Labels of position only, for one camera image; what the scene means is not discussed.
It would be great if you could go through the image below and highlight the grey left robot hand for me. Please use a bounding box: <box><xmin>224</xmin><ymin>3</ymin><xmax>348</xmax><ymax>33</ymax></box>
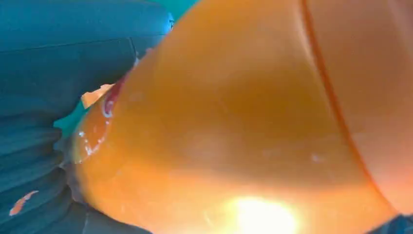
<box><xmin>0</xmin><ymin>0</ymin><xmax>176</xmax><ymax>130</ymax></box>

